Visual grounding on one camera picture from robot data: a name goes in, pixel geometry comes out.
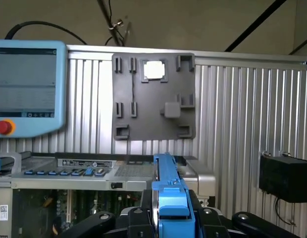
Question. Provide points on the grey plastic parts rack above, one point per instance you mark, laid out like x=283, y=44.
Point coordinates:
x=148, y=111

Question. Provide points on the black box mount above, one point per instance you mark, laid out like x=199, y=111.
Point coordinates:
x=284, y=178

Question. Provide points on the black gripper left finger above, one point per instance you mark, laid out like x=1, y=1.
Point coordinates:
x=136, y=223

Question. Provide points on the open grey PC case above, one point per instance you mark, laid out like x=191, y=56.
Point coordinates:
x=69, y=183

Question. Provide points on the black rod with clamp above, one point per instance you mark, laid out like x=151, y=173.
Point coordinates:
x=114, y=27

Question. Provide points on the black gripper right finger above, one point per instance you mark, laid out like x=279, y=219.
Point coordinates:
x=213, y=223

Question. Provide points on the light blue teach pendant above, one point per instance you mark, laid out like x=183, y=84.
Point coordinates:
x=32, y=74

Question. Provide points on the silver CPU chip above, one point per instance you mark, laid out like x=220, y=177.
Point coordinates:
x=154, y=70

